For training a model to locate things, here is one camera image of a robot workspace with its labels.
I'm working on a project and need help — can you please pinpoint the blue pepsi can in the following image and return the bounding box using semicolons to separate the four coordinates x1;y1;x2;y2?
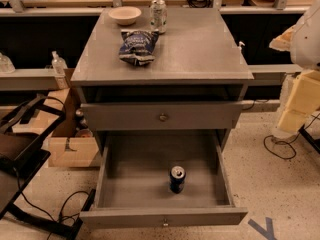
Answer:
169;166;186;194

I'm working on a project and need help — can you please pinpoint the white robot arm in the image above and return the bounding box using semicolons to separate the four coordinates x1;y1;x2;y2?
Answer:
269;0;320;139

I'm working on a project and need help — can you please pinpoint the grey drawer cabinet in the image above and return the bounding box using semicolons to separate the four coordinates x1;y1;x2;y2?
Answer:
70;7;255;230

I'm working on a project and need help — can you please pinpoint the closed grey top drawer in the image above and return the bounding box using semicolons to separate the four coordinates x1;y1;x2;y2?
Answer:
82;102;242;131

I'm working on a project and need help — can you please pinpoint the open grey middle drawer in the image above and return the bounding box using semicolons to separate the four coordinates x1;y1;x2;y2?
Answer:
81;130;247;229

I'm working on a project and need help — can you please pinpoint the silver green soda can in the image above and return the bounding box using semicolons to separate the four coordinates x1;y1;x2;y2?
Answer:
150;0;167;34

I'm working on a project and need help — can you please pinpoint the blue chip bag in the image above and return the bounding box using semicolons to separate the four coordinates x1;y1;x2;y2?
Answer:
119;30;159;66

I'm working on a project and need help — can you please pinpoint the small white pump bottle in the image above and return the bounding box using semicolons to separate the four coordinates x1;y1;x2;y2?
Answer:
238;41;245;64

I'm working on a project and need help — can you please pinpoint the cardboard box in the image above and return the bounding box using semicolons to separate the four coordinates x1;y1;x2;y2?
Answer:
11;68;102;168

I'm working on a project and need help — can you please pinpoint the white ceramic bowl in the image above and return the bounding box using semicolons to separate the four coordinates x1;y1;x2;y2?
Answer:
108;6;142;26

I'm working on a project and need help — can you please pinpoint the clear sanitizer bottle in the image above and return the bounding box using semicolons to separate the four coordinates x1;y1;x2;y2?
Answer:
52;51;68;75

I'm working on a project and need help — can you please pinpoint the black stand base right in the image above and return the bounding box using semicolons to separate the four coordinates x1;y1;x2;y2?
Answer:
299;126;320;154

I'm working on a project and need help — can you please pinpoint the black floor cable right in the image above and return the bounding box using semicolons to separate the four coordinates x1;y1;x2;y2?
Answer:
263;113;320;161

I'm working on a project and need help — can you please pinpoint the black floor cable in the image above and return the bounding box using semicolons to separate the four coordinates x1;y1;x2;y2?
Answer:
14;170;91;240
263;113;320;161

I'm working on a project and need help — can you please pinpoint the black cart frame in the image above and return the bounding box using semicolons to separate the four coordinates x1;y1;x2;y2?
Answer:
0;94;83;240

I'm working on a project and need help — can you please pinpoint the black floor cable left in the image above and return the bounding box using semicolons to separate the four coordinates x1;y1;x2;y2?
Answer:
14;170;91;240

